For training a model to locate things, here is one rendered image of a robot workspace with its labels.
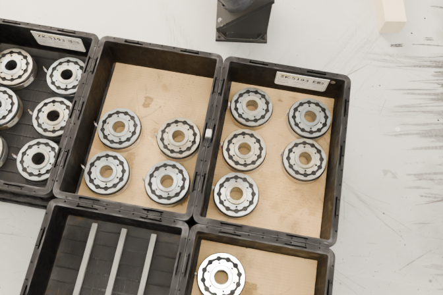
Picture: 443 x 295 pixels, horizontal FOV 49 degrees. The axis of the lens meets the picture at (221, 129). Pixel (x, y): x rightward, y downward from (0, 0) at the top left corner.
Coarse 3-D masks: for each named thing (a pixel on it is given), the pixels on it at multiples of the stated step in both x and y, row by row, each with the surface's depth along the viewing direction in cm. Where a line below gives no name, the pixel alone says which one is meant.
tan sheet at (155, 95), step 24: (120, 72) 122; (144, 72) 122; (168, 72) 122; (120, 96) 120; (144, 96) 120; (168, 96) 120; (192, 96) 120; (144, 120) 118; (192, 120) 118; (96, 144) 115; (144, 144) 115; (144, 168) 113; (192, 168) 114; (144, 192) 111
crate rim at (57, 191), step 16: (160, 48) 114; (176, 48) 114; (96, 64) 112; (80, 112) 109; (208, 112) 108; (208, 128) 106; (64, 160) 103; (64, 176) 103; (64, 192) 101; (192, 192) 101; (128, 208) 100; (144, 208) 100; (192, 208) 100
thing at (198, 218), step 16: (224, 64) 112; (256, 64) 112; (272, 64) 112; (224, 80) 111; (208, 144) 105; (208, 160) 104; (336, 176) 103; (336, 192) 102; (336, 208) 101; (208, 224) 99; (224, 224) 100; (240, 224) 99; (336, 224) 99; (304, 240) 98; (320, 240) 98; (336, 240) 98
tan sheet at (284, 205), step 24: (288, 96) 121; (312, 96) 121; (312, 120) 118; (216, 168) 114; (264, 168) 114; (264, 192) 112; (288, 192) 112; (312, 192) 112; (216, 216) 110; (264, 216) 110; (288, 216) 110; (312, 216) 110
